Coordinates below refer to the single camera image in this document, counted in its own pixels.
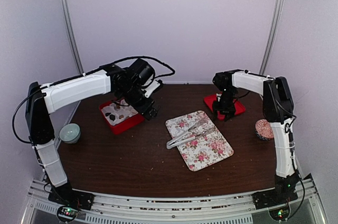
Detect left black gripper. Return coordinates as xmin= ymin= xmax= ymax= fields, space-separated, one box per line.
xmin=118 ymin=83 xmax=161 ymax=120

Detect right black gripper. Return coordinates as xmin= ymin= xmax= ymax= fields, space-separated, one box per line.
xmin=212 ymin=87 xmax=237 ymax=120

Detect red box lid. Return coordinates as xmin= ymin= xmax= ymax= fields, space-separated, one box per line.
xmin=203 ymin=93 xmax=246 ymax=116

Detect red chocolate box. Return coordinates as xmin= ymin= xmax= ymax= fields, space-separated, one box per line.
xmin=99 ymin=99 xmax=145 ymax=135

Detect dark chocolate cube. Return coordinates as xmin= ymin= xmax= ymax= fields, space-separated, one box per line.
xmin=109 ymin=114 xmax=116 ymax=121

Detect black white kitchen tongs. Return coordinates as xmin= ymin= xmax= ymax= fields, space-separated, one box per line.
xmin=166 ymin=118 xmax=215 ymax=150

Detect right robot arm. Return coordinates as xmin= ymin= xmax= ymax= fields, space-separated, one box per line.
xmin=212 ymin=69 xmax=300 ymax=204

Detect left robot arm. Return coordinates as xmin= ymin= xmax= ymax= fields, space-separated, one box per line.
xmin=11 ymin=55 xmax=175 ymax=205

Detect floral serving tray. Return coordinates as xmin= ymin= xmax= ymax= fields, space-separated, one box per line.
xmin=165 ymin=110 xmax=234 ymax=172

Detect red patterned ceramic bowl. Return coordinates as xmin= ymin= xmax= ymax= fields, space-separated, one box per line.
xmin=255 ymin=119 xmax=274 ymax=141

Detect pale green ceramic bowl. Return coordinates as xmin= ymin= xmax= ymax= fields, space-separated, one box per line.
xmin=59 ymin=123 xmax=81 ymax=144

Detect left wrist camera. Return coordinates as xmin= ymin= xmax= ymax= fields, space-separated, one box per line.
xmin=144 ymin=80 xmax=163 ymax=98

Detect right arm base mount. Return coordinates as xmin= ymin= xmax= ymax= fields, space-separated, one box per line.
xmin=252 ymin=189 xmax=298 ymax=222

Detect front aluminium rail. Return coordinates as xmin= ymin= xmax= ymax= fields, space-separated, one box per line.
xmin=19 ymin=179 xmax=327 ymax=223

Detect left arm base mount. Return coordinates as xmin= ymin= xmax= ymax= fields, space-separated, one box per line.
xmin=48 ymin=186 xmax=95 ymax=223

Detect right aluminium frame post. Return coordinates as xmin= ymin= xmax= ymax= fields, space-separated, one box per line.
xmin=259 ymin=0 xmax=285 ymax=74

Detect aluminium frame post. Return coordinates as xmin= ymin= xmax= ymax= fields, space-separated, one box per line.
xmin=60 ymin=0 xmax=84 ymax=74
xmin=259 ymin=0 xmax=285 ymax=74

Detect left aluminium frame post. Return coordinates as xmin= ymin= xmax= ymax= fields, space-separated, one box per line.
xmin=60 ymin=0 xmax=84 ymax=74

